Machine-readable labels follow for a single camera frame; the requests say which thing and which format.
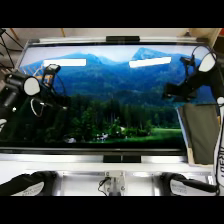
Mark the olive grey shirt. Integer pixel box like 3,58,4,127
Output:
178,102,221,165

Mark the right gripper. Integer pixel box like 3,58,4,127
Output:
162,79,198,103

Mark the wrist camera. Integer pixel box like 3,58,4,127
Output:
42,63,62,88
179,55,197,81

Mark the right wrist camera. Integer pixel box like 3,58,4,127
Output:
179,55,197,81

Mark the silver frame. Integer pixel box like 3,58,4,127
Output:
14,35,224,197

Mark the black cable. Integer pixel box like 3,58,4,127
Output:
97,177,112,197
191,43,218,73

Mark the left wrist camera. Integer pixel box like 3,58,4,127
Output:
42,63,62,88

